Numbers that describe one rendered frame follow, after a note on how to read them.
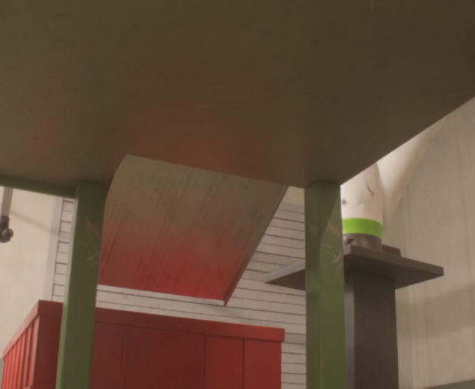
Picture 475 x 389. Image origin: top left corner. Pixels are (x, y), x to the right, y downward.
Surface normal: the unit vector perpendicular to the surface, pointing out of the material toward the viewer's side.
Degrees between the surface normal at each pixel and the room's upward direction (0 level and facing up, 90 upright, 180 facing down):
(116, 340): 90
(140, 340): 90
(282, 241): 90
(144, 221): 150
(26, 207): 90
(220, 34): 180
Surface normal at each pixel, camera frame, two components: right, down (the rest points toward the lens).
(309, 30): -0.03, 0.92
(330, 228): 0.40, -0.34
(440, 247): -0.92, -0.17
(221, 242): 0.18, 0.63
